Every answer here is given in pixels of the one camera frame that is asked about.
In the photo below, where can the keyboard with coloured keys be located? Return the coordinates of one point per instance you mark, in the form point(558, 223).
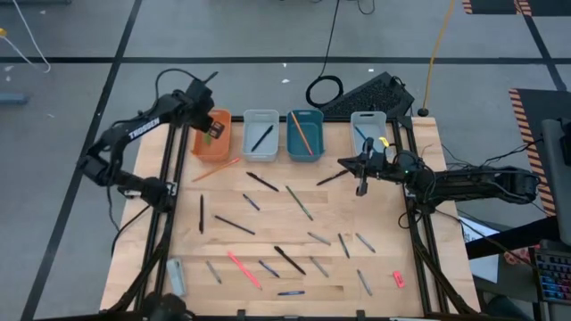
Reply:
point(555, 276)

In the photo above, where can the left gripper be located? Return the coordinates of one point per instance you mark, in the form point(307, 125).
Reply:
point(201, 104)

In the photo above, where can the green pencil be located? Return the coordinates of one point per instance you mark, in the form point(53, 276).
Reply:
point(299, 203)

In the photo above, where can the green eraser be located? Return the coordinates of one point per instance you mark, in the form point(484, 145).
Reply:
point(208, 138)

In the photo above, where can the blue pencil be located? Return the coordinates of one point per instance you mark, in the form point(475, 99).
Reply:
point(360, 133)

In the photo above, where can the grey-blue floor block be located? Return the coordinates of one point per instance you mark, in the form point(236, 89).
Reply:
point(13, 98)

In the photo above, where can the black perforated computer case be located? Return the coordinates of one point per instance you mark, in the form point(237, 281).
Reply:
point(370, 96)

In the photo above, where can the orange pencil with pink eraser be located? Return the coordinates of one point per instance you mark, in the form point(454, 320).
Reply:
point(216, 170)

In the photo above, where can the small yellow tag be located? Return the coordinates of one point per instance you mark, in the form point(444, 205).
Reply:
point(383, 142)

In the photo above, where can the black pen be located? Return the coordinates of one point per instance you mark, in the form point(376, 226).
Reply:
point(201, 214)
point(262, 138)
point(332, 177)
point(289, 260)
point(262, 181)

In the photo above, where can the orange plastic bin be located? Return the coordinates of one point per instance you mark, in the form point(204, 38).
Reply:
point(212, 149)

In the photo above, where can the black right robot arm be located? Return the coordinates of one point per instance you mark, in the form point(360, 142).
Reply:
point(473, 180)

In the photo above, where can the pink eraser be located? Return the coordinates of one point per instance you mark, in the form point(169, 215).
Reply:
point(398, 279)

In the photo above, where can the black desk bar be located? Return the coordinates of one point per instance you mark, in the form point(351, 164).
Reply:
point(513, 238)

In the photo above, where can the grey flat monitor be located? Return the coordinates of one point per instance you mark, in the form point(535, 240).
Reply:
point(557, 200)

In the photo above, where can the dark navy pencil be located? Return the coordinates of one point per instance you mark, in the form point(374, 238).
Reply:
point(234, 225)

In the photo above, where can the light grey plastic bin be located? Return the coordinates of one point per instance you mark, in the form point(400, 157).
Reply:
point(372, 122)
point(267, 149)

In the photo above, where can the teal plastic bin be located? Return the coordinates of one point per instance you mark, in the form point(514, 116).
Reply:
point(312, 125)

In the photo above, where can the white paper sheet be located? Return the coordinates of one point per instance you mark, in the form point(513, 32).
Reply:
point(484, 267)

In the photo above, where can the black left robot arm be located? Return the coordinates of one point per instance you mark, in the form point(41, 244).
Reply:
point(143, 128)

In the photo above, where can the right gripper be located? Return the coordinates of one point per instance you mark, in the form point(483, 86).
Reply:
point(379, 167)

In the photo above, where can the black hazard-striped floor mat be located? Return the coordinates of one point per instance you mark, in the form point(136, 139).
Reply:
point(535, 107)
point(495, 5)

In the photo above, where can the dark green wax crayon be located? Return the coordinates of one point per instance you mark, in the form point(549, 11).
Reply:
point(343, 245)

